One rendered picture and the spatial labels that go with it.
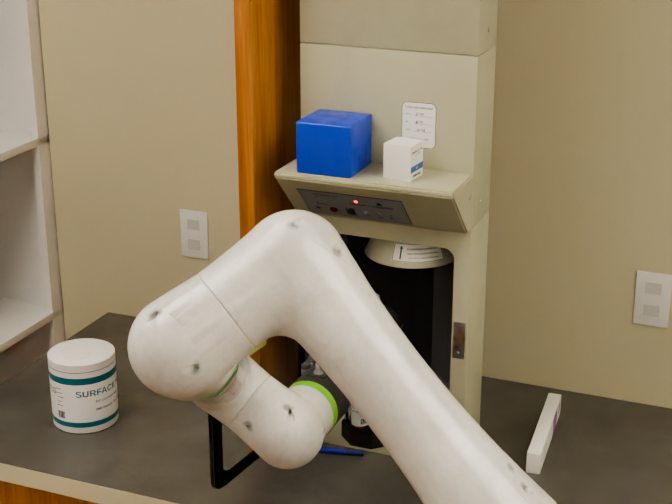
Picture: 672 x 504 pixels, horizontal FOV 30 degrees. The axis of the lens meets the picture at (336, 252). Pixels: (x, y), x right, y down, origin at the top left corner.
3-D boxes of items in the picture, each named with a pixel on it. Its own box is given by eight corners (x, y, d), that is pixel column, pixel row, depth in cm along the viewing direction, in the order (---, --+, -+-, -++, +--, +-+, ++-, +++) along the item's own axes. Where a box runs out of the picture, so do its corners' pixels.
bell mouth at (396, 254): (384, 231, 243) (384, 204, 241) (472, 243, 237) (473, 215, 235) (350, 261, 228) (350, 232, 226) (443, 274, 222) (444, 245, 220)
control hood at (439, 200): (300, 207, 227) (299, 154, 224) (472, 230, 215) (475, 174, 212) (273, 226, 217) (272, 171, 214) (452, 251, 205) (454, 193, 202)
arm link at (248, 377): (202, 420, 157) (257, 350, 159) (131, 364, 158) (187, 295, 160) (231, 433, 193) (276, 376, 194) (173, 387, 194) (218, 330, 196)
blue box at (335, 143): (318, 157, 221) (318, 108, 218) (371, 163, 218) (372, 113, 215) (295, 172, 213) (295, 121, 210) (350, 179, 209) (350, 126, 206)
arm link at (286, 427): (284, 496, 184) (319, 446, 179) (217, 443, 186) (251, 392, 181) (321, 453, 196) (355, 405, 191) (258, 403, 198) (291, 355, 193)
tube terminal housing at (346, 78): (350, 385, 265) (351, 19, 238) (499, 412, 253) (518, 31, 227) (302, 438, 243) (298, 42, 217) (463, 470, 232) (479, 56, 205)
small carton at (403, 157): (395, 170, 214) (396, 136, 212) (422, 174, 212) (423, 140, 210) (382, 177, 210) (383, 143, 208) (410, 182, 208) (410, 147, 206)
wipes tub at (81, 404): (76, 399, 259) (71, 333, 253) (131, 410, 254) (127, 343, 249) (39, 427, 247) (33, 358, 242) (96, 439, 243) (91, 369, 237)
